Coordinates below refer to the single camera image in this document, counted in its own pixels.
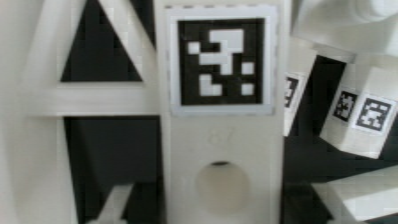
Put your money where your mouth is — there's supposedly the white chair leg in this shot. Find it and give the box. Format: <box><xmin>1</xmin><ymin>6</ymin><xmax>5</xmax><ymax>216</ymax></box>
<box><xmin>283</xmin><ymin>37</ymin><xmax>317</xmax><ymax>135</ymax></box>
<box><xmin>319</xmin><ymin>54</ymin><xmax>398</xmax><ymax>159</ymax></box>

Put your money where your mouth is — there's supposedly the white L-shaped fence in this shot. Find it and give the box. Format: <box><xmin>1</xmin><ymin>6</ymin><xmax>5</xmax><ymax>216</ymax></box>
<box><xmin>312</xmin><ymin>165</ymin><xmax>398</xmax><ymax>224</ymax></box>

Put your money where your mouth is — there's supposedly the white chair back frame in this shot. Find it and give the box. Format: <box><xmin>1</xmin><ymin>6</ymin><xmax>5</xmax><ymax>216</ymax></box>
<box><xmin>0</xmin><ymin>0</ymin><xmax>291</xmax><ymax>224</ymax></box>

